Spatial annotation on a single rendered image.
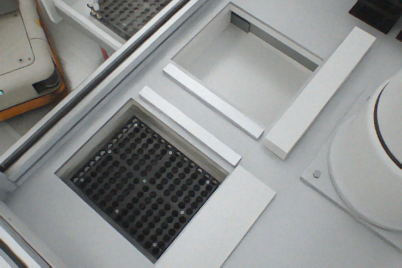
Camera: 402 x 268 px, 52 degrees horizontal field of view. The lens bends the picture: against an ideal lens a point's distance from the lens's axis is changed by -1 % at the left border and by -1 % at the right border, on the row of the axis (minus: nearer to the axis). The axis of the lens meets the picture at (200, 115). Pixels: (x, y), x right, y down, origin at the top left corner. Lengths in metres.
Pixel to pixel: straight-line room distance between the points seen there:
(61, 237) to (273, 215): 0.36
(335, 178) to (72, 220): 0.45
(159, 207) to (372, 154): 0.38
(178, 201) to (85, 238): 0.17
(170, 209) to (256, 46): 0.46
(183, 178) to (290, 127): 0.23
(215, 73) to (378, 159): 0.48
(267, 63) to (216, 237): 0.46
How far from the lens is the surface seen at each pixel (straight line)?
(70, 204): 0.75
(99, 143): 0.90
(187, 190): 0.78
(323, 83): 0.81
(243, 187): 0.72
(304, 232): 0.73
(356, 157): 0.67
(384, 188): 0.65
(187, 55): 0.93
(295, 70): 1.00
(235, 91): 0.94
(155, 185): 0.78
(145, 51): 0.81
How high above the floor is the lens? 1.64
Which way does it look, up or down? 63 degrees down
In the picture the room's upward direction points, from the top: straight up
